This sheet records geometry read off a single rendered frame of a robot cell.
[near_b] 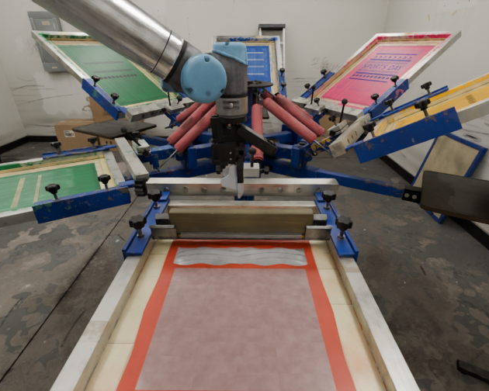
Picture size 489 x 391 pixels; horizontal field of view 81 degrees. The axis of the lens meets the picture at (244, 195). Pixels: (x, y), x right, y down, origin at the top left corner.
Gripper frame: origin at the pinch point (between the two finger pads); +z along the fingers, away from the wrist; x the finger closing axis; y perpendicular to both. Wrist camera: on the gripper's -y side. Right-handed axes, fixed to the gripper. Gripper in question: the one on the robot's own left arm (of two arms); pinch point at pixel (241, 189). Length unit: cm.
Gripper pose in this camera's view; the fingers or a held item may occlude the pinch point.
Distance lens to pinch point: 77.7
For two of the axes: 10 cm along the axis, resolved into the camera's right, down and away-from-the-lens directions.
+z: 0.1, 8.9, 4.6
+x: -0.1, 4.6, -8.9
